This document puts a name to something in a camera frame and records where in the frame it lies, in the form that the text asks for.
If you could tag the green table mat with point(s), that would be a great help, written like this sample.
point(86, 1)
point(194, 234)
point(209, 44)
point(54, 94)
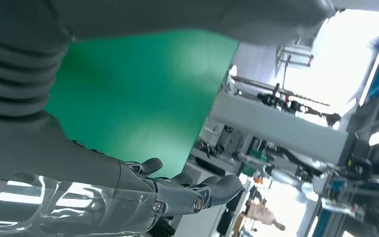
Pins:
point(137, 98)

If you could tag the green crate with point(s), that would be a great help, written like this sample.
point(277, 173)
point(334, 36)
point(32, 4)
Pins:
point(250, 168)

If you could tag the white robot stand machine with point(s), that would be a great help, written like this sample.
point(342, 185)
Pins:
point(274, 127)

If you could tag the person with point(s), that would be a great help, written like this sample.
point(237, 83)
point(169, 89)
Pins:
point(263, 214)

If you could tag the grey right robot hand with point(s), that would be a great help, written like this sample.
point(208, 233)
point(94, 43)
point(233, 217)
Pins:
point(62, 170)

